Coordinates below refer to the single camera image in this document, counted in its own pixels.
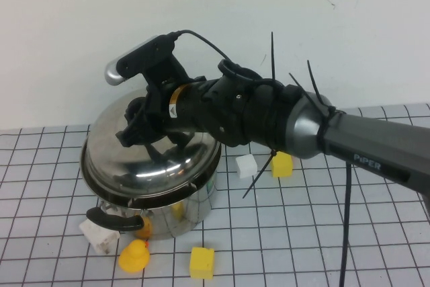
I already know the thick black hanging cable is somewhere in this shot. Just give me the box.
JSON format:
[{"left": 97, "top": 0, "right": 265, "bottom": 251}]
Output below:
[{"left": 338, "top": 161, "right": 353, "bottom": 287}]

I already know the yellow sponge cube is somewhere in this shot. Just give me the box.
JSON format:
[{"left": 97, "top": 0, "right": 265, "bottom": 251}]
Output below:
[
  {"left": 271, "top": 151, "right": 294, "bottom": 179},
  {"left": 189, "top": 246, "right": 215, "bottom": 280}
]

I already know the grey black-grid table mat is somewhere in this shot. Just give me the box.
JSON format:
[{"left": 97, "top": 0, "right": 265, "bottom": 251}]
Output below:
[{"left": 0, "top": 101, "right": 430, "bottom": 287}]

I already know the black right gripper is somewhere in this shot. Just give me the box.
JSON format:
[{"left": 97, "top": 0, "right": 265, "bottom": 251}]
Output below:
[{"left": 116, "top": 78, "right": 211, "bottom": 149}]

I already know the white foam cube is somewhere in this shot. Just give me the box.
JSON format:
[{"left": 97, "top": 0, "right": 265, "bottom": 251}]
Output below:
[{"left": 234, "top": 154, "right": 259, "bottom": 179}]

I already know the thin black camera cable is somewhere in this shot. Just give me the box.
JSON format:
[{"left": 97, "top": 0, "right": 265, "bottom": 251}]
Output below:
[{"left": 174, "top": 30, "right": 229, "bottom": 63}]

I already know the stainless steel pot lid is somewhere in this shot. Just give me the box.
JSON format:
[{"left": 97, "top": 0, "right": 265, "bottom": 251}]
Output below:
[{"left": 80, "top": 87, "right": 222, "bottom": 200}]

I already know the yellow rubber duck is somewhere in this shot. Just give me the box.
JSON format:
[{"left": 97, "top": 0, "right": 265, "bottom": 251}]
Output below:
[{"left": 118, "top": 239, "right": 151, "bottom": 274}]

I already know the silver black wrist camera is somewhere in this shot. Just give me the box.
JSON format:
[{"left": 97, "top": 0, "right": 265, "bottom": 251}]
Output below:
[{"left": 105, "top": 34, "right": 191, "bottom": 91}]

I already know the white usb charger plug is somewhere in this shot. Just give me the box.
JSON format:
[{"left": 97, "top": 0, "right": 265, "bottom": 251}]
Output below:
[{"left": 79, "top": 219, "right": 121, "bottom": 255}]

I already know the black zip tie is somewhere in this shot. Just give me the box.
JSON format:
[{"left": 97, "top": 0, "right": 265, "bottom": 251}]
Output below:
[
  {"left": 242, "top": 150, "right": 279, "bottom": 200},
  {"left": 270, "top": 31, "right": 277, "bottom": 81},
  {"left": 306, "top": 60, "right": 333, "bottom": 112}
]

